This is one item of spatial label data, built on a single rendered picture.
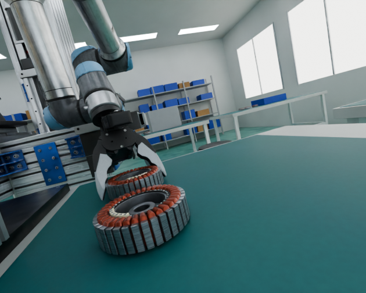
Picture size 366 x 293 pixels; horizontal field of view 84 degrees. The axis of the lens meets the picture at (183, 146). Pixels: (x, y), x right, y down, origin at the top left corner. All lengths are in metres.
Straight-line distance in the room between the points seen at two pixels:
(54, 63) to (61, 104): 0.11
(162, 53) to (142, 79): 1.13
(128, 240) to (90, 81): 0.42
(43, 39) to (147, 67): 6.70
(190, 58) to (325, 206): 7.60
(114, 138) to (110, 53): 0.56
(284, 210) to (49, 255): 0.28
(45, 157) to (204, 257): 0.93
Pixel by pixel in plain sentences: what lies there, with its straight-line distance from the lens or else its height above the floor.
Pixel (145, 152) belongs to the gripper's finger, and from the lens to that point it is 0.46.
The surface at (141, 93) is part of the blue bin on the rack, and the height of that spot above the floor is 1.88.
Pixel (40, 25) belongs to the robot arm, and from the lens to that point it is 0.72.
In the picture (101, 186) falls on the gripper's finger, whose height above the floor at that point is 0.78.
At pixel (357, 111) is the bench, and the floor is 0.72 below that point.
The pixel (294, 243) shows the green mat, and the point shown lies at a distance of 0.21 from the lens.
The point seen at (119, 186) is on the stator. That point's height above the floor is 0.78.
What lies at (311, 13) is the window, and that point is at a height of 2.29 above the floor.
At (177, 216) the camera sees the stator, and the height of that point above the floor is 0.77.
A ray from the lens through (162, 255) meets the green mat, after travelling 0.22.
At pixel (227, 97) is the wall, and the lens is 7.99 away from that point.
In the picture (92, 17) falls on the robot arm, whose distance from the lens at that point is 0.84.
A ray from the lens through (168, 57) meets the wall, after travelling 7.57.
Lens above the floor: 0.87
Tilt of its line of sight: 8 degrees down
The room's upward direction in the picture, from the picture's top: 13 degrees counter-clockwise
